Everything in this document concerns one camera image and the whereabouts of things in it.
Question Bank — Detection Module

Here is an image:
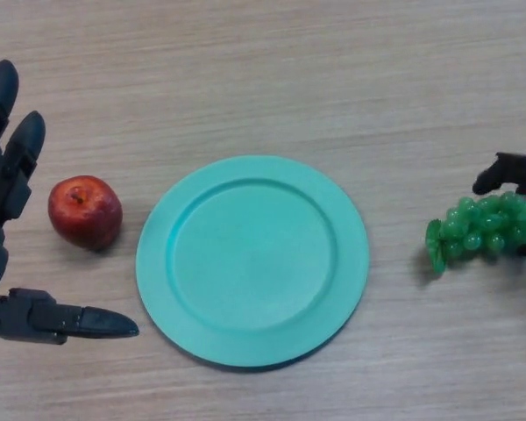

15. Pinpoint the red apple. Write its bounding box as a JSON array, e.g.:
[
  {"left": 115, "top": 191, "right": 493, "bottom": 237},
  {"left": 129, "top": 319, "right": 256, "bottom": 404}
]
[{"left": 47, "top": 175, "right": 124, "bottom": 252}]

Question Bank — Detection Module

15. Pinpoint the green grapes bunch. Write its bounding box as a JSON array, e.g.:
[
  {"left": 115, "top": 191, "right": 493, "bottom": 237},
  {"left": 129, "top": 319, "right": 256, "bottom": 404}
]
[{"left": 424, "top": 191, "right": 526, "bottom": 275}]

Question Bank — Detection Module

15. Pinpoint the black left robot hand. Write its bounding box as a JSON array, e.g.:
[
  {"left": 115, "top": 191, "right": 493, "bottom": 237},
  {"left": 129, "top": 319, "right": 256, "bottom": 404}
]
[{"left": 0, "top": 59, "right": 140, "bottom": 346}]

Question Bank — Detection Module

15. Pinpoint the green round plate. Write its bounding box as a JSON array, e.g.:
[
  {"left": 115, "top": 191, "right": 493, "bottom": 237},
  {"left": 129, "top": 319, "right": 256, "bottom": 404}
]
[{"left": 135, "top": 154, "right": 371, "bottom": 368}]

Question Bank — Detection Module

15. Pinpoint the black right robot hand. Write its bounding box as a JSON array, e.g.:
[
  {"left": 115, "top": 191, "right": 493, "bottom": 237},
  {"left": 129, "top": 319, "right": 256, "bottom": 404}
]
[{"left": 472, "top": 152, "right": 526, "bottom": 267}]

